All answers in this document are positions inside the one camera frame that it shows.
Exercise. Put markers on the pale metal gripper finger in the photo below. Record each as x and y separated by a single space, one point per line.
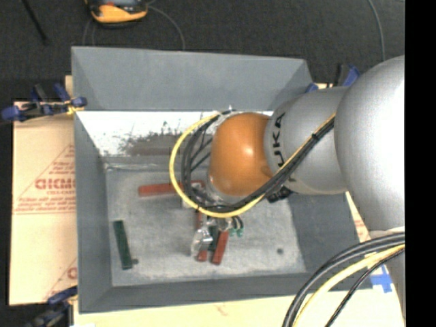
197 242
207 240

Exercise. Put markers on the dark green flat block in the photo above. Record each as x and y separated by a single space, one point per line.
213 238
122 244

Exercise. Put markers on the red-brown flat block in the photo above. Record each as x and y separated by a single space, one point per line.
219 249
155 190
202 255

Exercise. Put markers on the grey metal bin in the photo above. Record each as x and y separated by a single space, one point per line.
160 237

